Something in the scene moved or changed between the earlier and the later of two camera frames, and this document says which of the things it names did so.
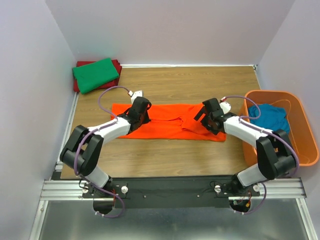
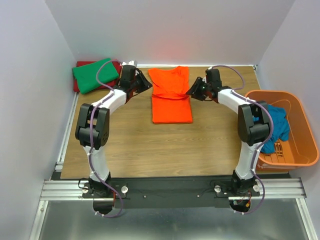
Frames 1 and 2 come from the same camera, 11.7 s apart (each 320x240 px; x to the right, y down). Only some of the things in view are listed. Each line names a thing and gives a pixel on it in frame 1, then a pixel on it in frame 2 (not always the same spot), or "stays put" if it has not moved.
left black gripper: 146,119 → 146,84
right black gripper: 203,120 → 193,91
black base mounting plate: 190,192 stays put
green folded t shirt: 92,75 stays put
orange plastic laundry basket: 302,134 stays put
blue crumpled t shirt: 273,118 stays put
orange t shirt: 169,121 → 170,102
